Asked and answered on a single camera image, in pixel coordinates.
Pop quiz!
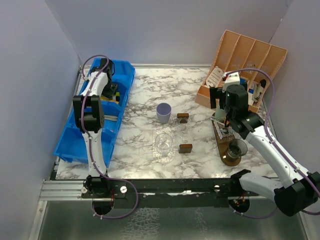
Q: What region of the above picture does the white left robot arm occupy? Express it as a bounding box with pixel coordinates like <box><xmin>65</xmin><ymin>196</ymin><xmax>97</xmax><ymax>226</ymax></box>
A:
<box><xmin>72</xmin><ymin>55</ymin><xmax>113</xmax><ymax>198</ymax></box>

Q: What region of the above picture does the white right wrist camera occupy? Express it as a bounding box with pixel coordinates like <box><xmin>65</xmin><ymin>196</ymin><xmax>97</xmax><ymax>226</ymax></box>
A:
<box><xmin>222</xmin><ymin>72</ymin><xmax>240</xmax><ymax>89</ymax></box>

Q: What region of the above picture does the lilac plastic cup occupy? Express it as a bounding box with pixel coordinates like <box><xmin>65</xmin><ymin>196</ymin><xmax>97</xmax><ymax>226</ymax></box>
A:
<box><xmin>156</xmin><ymin>102</ymin><xmax>172</xmax><ymax>124</ymax></box>

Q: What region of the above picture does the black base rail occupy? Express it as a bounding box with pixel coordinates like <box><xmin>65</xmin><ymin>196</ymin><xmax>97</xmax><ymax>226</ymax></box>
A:
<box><xmin>81</xmin><ymin>176</ymin><xmax>253</xmax><ymax>209</ymax></box>

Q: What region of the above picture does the white oval soap packet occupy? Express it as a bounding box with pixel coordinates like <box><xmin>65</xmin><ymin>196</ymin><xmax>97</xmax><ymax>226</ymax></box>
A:
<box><xmin>205</xmin><ymin>66</ymin><xmax>224</xmax><ymax>88</ymax></box>

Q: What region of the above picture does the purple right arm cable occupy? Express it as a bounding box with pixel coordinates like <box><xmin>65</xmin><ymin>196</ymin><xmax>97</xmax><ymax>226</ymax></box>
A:
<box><xmin>223</xmin><ymin>68</ymin><xmax>320</xmax><ymax>220</ymax></box>

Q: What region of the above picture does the clear square toothbrush holder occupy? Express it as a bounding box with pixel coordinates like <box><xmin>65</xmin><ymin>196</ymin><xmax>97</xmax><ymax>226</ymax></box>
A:
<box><xmin>213</xmin><ymin>124</ymin><xmax>236</xmax><ymax>144</ymax></box>

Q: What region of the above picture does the brown oval wooden tray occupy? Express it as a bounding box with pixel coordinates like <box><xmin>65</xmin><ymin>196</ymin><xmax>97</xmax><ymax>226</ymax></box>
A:
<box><xmin>211</xmin><ymin>113</ymin><xmax>242</xmax><ymax>167</ymax></box>

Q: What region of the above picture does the clear plastic cup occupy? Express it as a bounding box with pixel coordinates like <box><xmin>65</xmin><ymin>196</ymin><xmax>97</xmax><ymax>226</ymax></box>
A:
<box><xmin>154</xmin><ymin>133</ymin><xmax>173</xmax><ymax>163</ymax></box>

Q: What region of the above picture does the dark blue plastic cup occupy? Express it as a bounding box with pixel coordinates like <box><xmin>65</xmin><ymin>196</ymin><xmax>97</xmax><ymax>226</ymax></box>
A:
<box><xmin>223</xmin><ymin>139</ymin><xmax>248</xmax><ymax>160</ymax></box>

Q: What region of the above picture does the peach compartment organizer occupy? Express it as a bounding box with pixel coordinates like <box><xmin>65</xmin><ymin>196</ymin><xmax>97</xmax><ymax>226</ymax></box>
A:
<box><xmin>195</xmin><ymin>30</ymin><xmax>288</xmax><ymax>108</ymax></box>

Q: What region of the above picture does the brown lid clear box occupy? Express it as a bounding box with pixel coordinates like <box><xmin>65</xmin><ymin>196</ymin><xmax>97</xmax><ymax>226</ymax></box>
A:
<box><xmin>178</xmin><ymin>143</ymin><xmax>193</xmax><ymax>154</ymax></box>
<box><xmin>176</xmin><ymin>113</ymin><xmax>190</xmax><ymax>124</ymax></box>

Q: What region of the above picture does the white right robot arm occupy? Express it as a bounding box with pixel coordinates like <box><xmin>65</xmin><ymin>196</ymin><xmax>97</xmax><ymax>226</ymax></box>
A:
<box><xmin>209</xmin><ymin>84</ymin><xmax>320</xmax><ymax>217</ymax></box>

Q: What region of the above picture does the green plastic cup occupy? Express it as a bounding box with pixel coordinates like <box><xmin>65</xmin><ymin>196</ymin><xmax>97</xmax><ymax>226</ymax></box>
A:
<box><xmin>214</xmin><ymin>107</ymin><xmax>226</xmax><ymax>122</ymax></box>

